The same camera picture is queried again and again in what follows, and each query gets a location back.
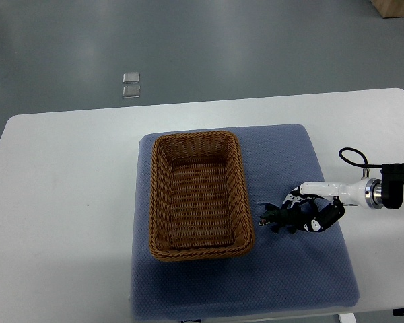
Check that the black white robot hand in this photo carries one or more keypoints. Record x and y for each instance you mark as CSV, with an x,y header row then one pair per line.
x,y
315,206

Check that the dark toy crocodile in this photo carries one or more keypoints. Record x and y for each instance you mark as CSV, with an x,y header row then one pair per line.
x,y
279,218

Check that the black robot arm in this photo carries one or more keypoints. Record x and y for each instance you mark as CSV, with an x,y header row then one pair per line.
x,y
392,178

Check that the brown wicker basket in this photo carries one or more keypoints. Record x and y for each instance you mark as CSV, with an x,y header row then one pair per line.
x,y
199,206

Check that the blue quilted mat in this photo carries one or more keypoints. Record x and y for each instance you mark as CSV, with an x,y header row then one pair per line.
x,y
283,271

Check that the wooden box corner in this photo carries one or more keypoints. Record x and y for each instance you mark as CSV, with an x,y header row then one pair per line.
x,y
389,8

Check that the lower metal floor plate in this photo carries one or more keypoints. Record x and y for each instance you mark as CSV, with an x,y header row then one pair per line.
x,y
131,91

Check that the metal floor plate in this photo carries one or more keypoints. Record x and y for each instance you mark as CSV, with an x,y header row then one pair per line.
x,y
131,77
131,91

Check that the upper metal floor plate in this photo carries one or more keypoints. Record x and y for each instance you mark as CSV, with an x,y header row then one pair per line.
x,y
131,77

